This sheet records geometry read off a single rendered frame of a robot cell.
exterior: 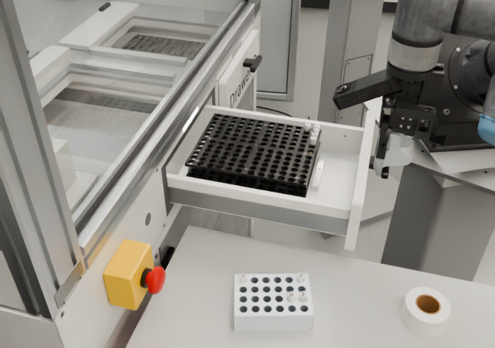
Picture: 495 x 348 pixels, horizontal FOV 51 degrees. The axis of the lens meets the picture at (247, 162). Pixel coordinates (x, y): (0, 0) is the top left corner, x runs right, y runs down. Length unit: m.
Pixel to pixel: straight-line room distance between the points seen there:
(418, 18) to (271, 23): 1.95
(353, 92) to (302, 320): 0.37
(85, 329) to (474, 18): 0.67
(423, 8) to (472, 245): 0.87
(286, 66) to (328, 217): 1.97
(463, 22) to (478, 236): 0.83
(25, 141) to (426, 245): 1.12
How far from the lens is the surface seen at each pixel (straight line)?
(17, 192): 0.56
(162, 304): 0.91
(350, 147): 1.09
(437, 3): 0.79
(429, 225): 1.41
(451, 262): 1.55
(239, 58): 1.23
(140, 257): 0.78
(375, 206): 2.21
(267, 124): 1.05
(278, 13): 2.69
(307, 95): 2.95
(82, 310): 0.75
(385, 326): 0.90
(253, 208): 0.91
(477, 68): 1.23
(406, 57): 0.82
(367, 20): 1.94
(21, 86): 0.55
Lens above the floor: 1.48
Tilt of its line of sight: 38 degrees down
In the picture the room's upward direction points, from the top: straight up
